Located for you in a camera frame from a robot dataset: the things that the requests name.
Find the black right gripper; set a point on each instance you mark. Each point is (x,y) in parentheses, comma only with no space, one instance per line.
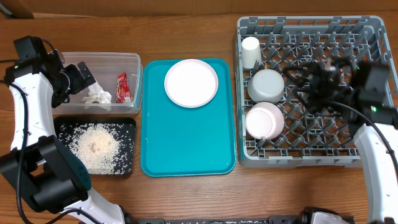
(317,73)

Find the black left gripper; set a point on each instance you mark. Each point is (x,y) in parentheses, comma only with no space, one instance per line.
(80,83)

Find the white napkin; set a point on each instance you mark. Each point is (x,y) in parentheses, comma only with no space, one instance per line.
(96,94)

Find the white bowl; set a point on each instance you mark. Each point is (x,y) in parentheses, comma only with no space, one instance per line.
(266,86)

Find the red snack wrapper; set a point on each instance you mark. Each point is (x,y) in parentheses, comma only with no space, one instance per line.
(123,94)

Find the pink bowl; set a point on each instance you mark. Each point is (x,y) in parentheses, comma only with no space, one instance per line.
(264,121)

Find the white paper cup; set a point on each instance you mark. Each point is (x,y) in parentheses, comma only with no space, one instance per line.
(251,52)

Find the white pink-rimmed plate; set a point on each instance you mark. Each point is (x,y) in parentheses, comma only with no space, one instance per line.
(191,83)

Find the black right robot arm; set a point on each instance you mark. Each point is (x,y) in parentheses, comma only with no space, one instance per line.
(356,94)

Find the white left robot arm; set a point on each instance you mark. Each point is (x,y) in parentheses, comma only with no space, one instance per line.
(45,174)

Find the clear plastic waste bin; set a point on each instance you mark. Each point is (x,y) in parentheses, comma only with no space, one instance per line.
(106,67)

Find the grey plastic dish rack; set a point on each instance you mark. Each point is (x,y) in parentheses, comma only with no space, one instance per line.
(306,140)

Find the black plastic tray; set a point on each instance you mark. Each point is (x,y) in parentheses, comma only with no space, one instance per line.
(127,121)

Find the pile of white rice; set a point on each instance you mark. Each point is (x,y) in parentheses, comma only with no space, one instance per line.
(93,149)

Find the teal plastic tray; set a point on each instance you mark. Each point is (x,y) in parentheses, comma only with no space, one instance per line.
(178,141)

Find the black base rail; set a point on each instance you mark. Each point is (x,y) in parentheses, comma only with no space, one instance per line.
(277,219)

